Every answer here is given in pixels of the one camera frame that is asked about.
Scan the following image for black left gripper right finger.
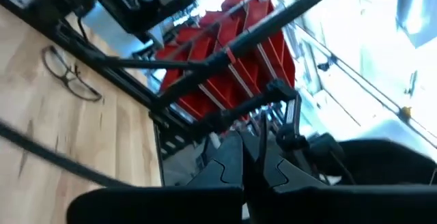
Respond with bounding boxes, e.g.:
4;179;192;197
244;133;437;224

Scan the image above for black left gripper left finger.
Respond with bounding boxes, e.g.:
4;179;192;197
66;131;244;224

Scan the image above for red storage bin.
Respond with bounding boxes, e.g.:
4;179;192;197
199;10;255;109
221;0;296;92
155;25;226;122

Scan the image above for black flat plastic strip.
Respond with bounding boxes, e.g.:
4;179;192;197
0;120;135;188

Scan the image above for black-rimmed eyeglasses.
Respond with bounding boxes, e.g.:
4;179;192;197
40;44;104;103

